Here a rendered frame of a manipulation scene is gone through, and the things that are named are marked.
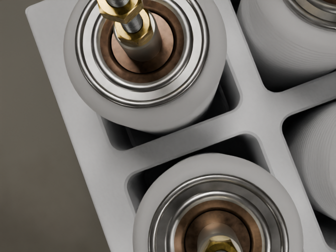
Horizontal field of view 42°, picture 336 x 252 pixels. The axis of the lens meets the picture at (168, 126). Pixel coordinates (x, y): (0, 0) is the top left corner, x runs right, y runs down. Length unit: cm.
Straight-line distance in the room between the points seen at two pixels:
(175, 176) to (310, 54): 11
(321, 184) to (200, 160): 8
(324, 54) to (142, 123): 11
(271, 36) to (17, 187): 36
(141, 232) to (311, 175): 12
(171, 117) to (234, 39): 10
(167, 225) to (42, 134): 31
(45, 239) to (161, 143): 26
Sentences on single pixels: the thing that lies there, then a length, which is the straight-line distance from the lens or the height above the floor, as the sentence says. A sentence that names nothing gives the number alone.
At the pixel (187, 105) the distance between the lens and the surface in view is 25.
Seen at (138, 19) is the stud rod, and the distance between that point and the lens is 20.
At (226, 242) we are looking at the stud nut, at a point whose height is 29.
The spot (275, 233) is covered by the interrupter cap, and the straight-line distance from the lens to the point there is 25.
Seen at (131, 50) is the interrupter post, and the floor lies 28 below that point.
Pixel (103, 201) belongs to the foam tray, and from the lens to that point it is 32.
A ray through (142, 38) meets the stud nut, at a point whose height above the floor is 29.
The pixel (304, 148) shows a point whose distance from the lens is 32.
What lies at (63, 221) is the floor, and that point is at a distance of 52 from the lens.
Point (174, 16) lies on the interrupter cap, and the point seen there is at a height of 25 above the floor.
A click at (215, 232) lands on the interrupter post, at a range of 22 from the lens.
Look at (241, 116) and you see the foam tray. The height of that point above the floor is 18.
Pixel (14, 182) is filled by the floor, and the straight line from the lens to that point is 54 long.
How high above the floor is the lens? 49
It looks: 85 degrees down
